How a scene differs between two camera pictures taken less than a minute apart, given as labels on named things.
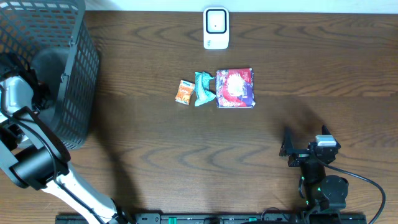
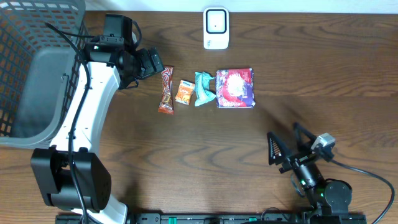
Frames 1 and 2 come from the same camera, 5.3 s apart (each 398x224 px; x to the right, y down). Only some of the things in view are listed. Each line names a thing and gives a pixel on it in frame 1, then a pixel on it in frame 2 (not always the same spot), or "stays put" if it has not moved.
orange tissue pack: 185,90 stays put
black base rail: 221,218 stays put
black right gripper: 287,149 → 304,155
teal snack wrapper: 203,93 stays put
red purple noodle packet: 235,88 stays put
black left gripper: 8,65 → 150,62
